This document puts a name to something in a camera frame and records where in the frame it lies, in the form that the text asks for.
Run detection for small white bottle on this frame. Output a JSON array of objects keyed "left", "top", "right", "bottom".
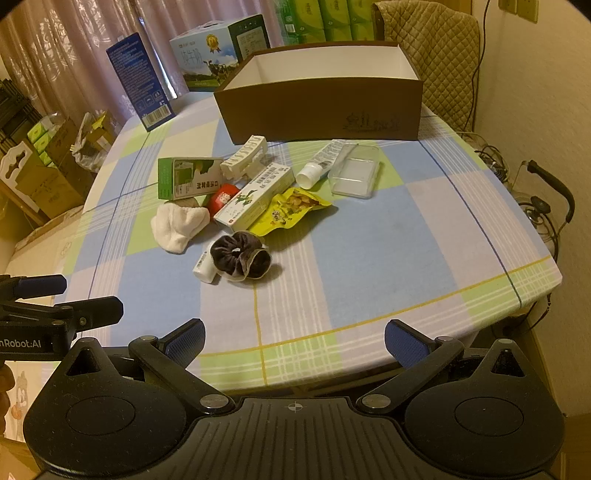
[{"left": 192, "top": 250, "right": 217, "bottom": 284}]

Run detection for white sock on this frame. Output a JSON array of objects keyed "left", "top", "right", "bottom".
[{"left": 150, "top": 202, "right": 211, "bottom": 254}]

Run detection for dark velvet scrunchie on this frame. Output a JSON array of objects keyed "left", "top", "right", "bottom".
[{"left": 211, "top": 231, "right": 273, "bottom": 282}]

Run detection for green medicine box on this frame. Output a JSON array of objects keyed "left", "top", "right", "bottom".
[{"left": 157, "top": 157, "right": 225, "bottom": 201}]

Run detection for red candy packet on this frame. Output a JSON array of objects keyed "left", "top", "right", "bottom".
[{"left": 206, "top": 183, "right": 239, "bottom": 218}]

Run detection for yellow snack packet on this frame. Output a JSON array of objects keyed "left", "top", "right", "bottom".
[{"left": 249, "top": 187, "right": 332, "bottom": 237}]

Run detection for clear plastic case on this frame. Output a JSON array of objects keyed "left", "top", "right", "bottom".
[{"left": 329, "top": 142, "right": 380, "bottom": 199}]

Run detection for white ointment box green bird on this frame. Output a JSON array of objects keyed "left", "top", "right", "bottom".
[{"left": 214, "top": 163, "right": 294, "bottom": 232}]

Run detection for white hair claw clip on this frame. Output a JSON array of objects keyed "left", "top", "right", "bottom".
[{"left": 221, "top": 135, "right": 267, "bottom": 181}]

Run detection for white cream tube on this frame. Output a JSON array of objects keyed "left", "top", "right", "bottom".
[{"left": 295, "top": 139, "right": 356, "bottom": 190}]

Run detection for person's hand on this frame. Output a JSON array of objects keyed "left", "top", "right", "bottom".
[{"left": 0, "top": 362, "right": 15, "bottom": 436}]

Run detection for cardboard boxes on floor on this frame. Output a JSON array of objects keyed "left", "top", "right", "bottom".
[{"left": 1, "top": 110, "right": 117, "bottom": 227}]

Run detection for checkered tablecloth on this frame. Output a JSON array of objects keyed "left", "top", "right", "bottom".
[{"left": 57, "top": 93, "right": 562, "bottom": 391}]

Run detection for pink curtain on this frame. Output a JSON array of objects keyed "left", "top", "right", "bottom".
[{"left": 1, "top": 1, "right": 283, "bottom": 123}]

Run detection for blue milk carton box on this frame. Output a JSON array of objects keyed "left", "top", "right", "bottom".
[{"left": 106, "top": 33, "right": 175, "bottom": 132}]

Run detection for brown cardboard storage box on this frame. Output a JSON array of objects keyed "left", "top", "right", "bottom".
[{"left": 214, "top": 41, "right": 423, "bottom": 144}]

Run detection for cow milk carton box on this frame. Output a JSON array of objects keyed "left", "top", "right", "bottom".
[{"left": 169, "top": 14, "right": 270, "bottom": 91}]

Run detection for quilted beige chair cover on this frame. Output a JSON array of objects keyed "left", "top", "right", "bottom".
[{"left": 372, "top": 1, "right": 481, "bottom": 131}]

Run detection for green tissue pack stack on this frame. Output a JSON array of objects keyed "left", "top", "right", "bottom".
[{"left": 274, "top": 0, "right": 375, "bottom": 45}]

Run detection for black power cable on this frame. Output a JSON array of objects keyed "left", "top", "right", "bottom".
[{"left": 464, "top": 0, "right": 493, "bottom": 135}]

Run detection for wall power socket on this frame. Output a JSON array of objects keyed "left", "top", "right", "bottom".
[{"left": 498, "top": 0, "right": 539, "bottom": 24}]

